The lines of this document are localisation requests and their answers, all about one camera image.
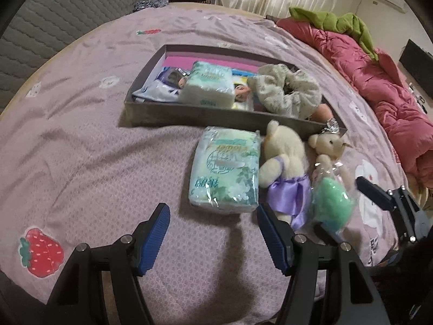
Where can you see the grey quilted headboard cover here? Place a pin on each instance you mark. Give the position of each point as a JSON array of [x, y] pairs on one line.
[[67, 6]]

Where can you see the small cream bear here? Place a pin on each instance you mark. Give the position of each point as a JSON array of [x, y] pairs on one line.
[[326, 142]]

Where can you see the black television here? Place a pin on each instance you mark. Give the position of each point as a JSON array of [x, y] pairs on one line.
[[417, 59]]

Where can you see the cream bear with purple dress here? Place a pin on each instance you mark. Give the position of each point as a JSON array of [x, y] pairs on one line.
[[284, 155]]

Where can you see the orange makeup sponge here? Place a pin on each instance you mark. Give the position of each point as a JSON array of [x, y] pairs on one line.
[[323, 112]]

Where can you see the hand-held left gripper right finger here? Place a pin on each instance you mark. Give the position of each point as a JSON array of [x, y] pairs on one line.
[[270, 240]]

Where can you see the blue patterned cloth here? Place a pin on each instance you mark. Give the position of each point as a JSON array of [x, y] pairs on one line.
[[149, 5]]

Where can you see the colourful plastic packet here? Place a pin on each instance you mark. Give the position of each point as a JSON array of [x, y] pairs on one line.
[[152, 91]]

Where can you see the cream floral scrunchie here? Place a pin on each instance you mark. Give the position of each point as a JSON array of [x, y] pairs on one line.
[[270, 91]]

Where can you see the floral green tissue pack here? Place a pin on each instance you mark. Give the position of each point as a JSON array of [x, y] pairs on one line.
[[223, 176]]

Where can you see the pink picture book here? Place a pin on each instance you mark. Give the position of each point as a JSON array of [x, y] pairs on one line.
[[203, 60]]

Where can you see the silver tiara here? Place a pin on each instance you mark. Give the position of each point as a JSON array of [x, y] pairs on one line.
[[331, 124]]

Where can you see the purple printed bedsheet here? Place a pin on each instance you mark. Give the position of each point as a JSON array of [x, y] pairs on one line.
[[84, 142]]

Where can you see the green puff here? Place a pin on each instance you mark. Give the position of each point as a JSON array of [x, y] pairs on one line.
[[330, 199]]

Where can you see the green blanket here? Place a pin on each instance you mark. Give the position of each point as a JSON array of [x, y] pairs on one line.
[[331, 23]]

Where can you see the plain green tissue pack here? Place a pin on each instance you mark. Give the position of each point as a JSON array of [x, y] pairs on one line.
[[206, 84]]

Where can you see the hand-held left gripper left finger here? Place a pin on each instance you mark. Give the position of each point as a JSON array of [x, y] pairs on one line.
[[154, 240]]

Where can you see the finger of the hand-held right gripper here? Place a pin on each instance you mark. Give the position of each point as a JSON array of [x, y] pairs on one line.
[[375, 194], [326, 232]]

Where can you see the pink quilt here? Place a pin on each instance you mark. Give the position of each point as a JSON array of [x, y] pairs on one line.
[[382, 91]]

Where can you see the shallow brown cardboard box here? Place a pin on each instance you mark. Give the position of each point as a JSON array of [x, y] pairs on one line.
[[203, 116]]

